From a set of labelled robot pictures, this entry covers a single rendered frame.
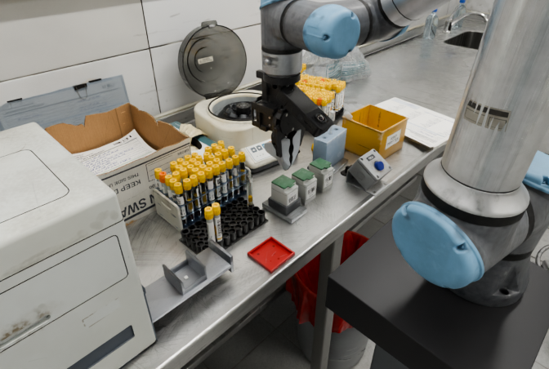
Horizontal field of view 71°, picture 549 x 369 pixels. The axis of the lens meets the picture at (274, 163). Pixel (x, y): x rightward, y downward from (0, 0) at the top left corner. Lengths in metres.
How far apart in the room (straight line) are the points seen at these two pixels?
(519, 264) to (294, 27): 0.49
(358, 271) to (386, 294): 0.06
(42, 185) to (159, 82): 0.76
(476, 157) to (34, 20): 0.95
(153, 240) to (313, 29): 0.53
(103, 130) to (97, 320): 0.63
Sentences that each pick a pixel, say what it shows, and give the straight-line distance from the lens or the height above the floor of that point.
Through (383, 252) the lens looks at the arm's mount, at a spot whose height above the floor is 0.95.
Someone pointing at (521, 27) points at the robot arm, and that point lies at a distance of 0.41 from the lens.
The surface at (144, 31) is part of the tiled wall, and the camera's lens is 1.19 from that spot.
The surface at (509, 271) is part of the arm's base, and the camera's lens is 0.69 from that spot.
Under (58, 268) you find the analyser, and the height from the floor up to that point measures 1.11.
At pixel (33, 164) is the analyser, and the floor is 1.17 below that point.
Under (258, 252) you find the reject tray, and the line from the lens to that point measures 0.80.
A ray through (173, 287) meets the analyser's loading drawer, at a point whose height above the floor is 0.91.
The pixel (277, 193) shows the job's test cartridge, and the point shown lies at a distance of 0.86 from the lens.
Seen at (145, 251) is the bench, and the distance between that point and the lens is 0.85.
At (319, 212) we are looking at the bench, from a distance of 0.90.
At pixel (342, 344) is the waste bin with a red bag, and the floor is 0.20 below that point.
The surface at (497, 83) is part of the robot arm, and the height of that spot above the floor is 1.32.
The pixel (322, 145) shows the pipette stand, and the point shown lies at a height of 0.96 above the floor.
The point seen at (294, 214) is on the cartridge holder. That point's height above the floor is 0.89.
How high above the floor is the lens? 1.44
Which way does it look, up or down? 32 degrees down
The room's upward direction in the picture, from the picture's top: straight up
